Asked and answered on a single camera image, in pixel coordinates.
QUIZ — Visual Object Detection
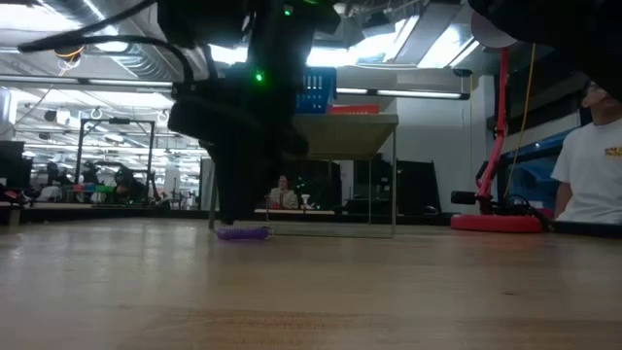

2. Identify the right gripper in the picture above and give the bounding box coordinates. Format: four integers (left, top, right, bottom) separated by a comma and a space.
167, 66, 312, 227

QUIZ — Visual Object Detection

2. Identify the purple rubber band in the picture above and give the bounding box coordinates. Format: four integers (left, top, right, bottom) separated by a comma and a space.
217, 226, 271, 241

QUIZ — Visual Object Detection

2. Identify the red desk lamp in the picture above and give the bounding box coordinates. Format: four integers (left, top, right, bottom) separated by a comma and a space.
449, 9, 545, 234

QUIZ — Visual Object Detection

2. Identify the person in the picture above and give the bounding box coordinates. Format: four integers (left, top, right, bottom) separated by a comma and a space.
551, 80, 622, 225
268, 174, 300, 210

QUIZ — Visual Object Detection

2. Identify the blue plastic basket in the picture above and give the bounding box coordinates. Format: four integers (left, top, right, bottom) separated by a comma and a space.
294, 66, 338, 115

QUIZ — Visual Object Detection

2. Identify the orange plastic basket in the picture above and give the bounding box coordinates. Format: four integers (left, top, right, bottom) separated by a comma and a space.
328, 103, 380, 116

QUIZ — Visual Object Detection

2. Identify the black monitor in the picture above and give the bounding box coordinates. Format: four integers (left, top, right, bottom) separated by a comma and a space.
352, 157, 441, 215

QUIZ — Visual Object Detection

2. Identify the black background rig frame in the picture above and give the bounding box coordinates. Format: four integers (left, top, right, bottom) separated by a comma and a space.
75, 118, 156, 205

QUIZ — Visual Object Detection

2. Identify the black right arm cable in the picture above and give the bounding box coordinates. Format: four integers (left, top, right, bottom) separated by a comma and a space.
17, 0, 195, 84

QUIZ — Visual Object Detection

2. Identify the yellow cable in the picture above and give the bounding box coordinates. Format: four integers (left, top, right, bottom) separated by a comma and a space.
502, 43, 536, 198

